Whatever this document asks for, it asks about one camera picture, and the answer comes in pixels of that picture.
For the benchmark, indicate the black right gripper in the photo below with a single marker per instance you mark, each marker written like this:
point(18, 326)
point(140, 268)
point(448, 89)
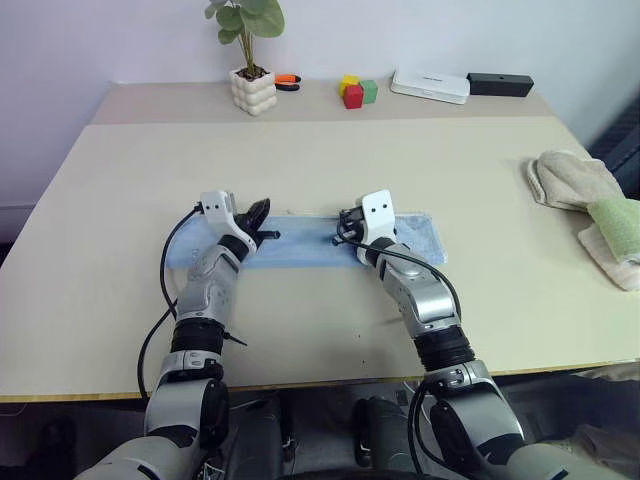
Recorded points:
point(353, 224)

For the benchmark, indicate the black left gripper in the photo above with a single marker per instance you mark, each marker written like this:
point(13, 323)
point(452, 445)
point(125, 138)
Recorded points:
point(247, 227)

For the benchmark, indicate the blue towel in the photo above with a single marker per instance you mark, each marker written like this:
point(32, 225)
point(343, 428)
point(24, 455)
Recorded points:
point(300, 246)

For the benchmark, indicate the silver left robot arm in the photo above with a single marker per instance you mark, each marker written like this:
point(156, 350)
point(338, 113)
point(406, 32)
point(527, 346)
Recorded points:
point(205, 295)

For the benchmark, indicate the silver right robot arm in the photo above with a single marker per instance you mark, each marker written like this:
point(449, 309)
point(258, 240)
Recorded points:
point(425, 295)

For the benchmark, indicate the beige folded towel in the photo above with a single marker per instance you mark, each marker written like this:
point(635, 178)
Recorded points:
point(570, 175)

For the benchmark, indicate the cream folded towel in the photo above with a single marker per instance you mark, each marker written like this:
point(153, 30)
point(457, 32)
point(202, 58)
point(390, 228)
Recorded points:
point(612, 267)

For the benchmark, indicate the green folded towel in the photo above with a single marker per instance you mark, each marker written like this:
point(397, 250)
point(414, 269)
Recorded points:
point(617, 227)

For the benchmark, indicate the white bubbly plant pot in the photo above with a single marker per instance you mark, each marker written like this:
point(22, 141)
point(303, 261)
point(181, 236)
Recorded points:
point(253, 92)

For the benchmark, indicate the red cube block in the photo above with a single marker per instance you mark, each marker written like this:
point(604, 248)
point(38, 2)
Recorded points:
point(354, 96)

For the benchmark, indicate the green cube block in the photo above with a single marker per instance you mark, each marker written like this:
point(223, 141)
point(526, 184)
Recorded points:
point(370, 91)

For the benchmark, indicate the yellow cube block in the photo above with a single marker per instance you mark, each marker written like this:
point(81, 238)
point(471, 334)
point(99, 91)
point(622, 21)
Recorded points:
point(349, 82)

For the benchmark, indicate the white flat box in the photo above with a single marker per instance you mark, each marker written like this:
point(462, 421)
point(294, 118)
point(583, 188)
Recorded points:
point(430, 86)

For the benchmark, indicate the dark rounded shape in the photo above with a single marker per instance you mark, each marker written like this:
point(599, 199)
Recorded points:
point(385, 425)

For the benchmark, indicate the green leafy plant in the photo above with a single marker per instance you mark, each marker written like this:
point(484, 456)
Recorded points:
point(247, 22)

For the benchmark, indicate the black rectangular box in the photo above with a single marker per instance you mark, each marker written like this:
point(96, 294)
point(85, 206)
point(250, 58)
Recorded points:
point(500, 84)

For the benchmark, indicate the black chair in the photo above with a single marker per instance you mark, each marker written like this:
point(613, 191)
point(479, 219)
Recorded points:
point(617, 140)

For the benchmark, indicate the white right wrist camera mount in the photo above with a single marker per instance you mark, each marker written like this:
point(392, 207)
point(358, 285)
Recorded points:
point(378, 215)

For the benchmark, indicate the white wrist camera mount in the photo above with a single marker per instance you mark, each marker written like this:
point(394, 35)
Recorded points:
point(378, 215)
point(218, 206)

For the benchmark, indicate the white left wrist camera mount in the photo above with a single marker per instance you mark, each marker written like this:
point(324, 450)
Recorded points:
point(218, 206)

